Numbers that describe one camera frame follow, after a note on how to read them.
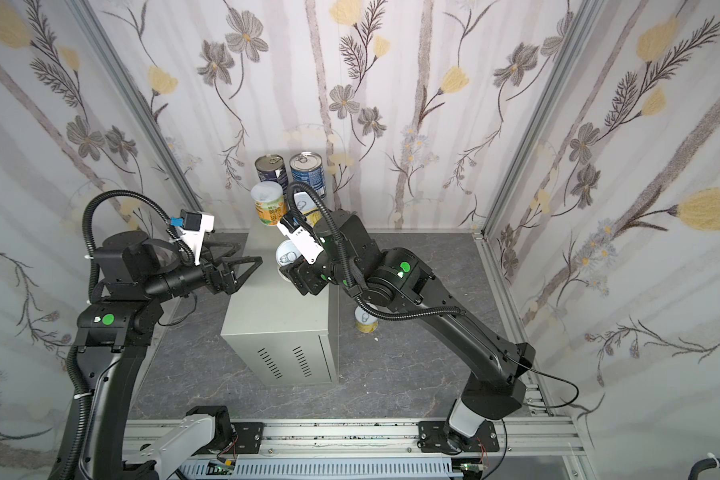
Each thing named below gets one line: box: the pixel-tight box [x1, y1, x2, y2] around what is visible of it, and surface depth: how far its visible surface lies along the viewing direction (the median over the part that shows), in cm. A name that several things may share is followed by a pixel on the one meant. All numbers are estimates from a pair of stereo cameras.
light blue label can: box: [289, 151, 326, 200], surface depth 76 cm
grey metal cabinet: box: [221, 224, 340, 387], surface depth 61 cm
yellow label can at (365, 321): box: [354, 302, 379, 333], surface depth 92 cm
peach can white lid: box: [250, 180, 287, 227], surface depth 73 cm
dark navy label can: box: [254, 154, 289, 195], surface depth 76 cm
